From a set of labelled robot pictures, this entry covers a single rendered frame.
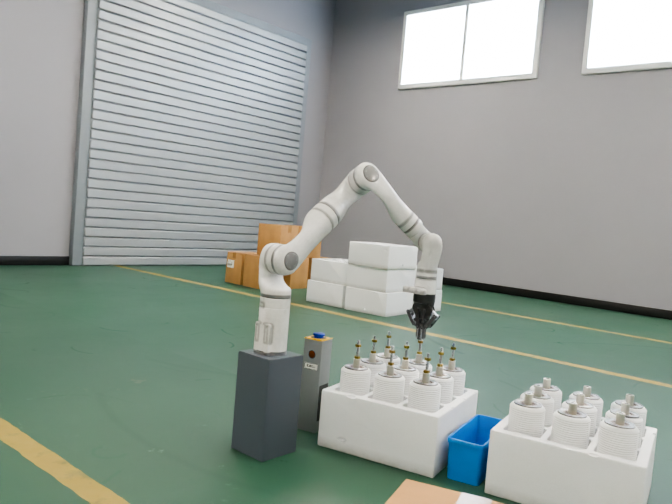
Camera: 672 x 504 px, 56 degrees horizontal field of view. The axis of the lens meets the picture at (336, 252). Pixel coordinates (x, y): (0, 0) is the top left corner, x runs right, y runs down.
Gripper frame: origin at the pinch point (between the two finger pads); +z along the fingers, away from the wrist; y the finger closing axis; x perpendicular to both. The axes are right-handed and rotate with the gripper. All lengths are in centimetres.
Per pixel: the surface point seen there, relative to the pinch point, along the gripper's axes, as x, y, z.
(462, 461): 20.4, -32.9, 29.1
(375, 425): 30.1, -7.9, 24.2
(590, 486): 15, -67, 25
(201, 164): -255, 517, -86
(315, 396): 28.5, 19.8, 22.7
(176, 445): 71, 35, 35
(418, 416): 26.8, -20.8, 18.3
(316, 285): -192, 244, 20
